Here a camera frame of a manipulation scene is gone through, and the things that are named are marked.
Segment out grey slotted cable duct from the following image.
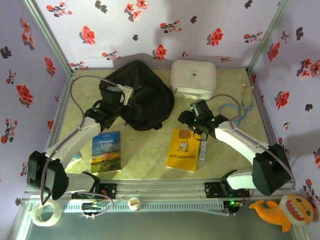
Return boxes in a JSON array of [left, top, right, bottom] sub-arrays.
[[59, 201, 225, 214]]

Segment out green marbled table mat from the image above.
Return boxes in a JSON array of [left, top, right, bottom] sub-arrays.
[[48, 67, 280, 181]]

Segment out aluminium frame post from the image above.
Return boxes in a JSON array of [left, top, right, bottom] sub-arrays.
[[246, 0, 293, 72], [22, 0, 77, 75]]

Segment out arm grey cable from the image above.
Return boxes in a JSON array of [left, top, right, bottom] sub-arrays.
[[206, 93, 296, 217], [39, 74, 123, 220]]

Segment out blue stethoscope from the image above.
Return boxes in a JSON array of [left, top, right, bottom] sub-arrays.
[[218, 84, 255, 128]]

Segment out small white tape roll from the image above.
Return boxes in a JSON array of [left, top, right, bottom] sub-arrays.
[[127, 196, 142, 212]]

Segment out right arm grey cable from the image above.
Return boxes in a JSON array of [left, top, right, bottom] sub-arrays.
[[206, 93, 296, 217]]

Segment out yellow book with tree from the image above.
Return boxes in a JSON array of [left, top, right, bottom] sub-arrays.
[[164, 128, 201, 173]]

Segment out black backpack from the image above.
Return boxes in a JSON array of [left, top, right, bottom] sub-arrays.
[[98, 59, 176, 131]]

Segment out small white packet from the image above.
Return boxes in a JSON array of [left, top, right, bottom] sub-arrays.
[[198, 139, 209, 162]]

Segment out aluminium frame rail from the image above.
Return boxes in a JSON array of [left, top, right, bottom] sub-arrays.
[[21, 178, 300, 204]]

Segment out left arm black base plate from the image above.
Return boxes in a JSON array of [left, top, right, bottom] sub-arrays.
[[71, 182, 118, 200]]

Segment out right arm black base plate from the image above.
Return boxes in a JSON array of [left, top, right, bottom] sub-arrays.
[[204, 181, 250, 200]]

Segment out clear adhesive tape roll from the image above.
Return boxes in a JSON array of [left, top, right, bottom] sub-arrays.
[[31, 199, 63, 228]]

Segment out left arm grey cable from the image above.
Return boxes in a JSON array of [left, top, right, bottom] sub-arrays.
[[39, 74, 123, 220]]

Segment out white medical case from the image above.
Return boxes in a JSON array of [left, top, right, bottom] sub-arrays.
[[170, 59, 217, 100]]

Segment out Animal Farm book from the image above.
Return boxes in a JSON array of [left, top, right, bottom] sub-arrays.
[[90, 130, 123, 174]]

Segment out white blue tissue packet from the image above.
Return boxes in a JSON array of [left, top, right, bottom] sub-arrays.
[[67, 153, 83, 171]]

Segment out orange plush monster toy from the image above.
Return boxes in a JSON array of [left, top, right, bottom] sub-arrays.
[[248, 194, 315, 233]]

